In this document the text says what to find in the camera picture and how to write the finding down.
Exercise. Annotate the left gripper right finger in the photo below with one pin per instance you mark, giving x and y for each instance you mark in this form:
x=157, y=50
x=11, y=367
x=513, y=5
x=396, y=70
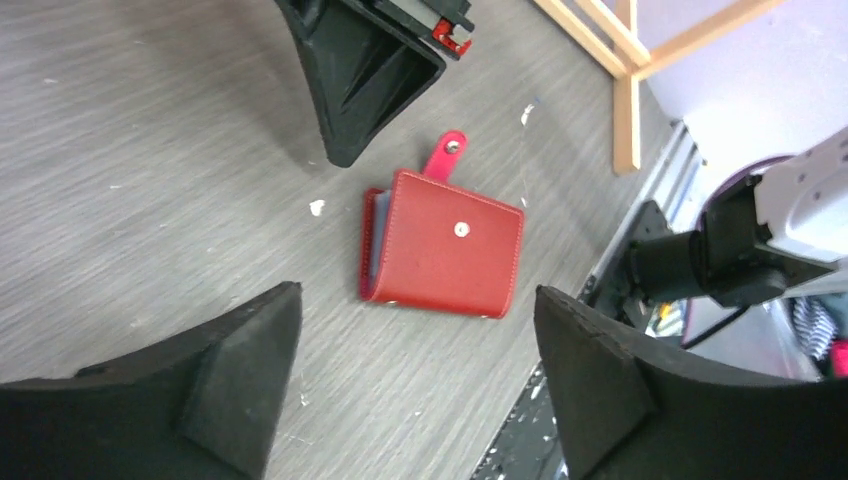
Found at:
x=715, y=421

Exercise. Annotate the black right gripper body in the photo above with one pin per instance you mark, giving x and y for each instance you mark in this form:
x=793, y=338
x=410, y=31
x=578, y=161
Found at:
x=443, y=24

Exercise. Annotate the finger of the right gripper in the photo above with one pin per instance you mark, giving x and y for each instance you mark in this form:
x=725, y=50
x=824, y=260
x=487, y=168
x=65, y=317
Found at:
x=361, y=67

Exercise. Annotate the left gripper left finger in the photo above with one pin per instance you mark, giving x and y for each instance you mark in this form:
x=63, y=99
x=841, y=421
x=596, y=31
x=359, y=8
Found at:
x=201, y=404

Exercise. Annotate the red leather card holder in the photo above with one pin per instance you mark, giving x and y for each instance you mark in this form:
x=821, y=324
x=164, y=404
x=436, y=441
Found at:
x=432, y=245

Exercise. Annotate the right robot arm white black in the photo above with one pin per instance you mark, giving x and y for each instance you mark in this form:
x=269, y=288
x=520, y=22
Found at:
x=728, y=259

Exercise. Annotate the pile of clothes outside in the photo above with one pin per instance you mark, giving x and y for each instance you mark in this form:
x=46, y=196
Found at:
x=820, y=326

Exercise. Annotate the wooden rack frame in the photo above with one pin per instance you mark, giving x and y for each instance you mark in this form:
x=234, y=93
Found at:
x=629, y=61

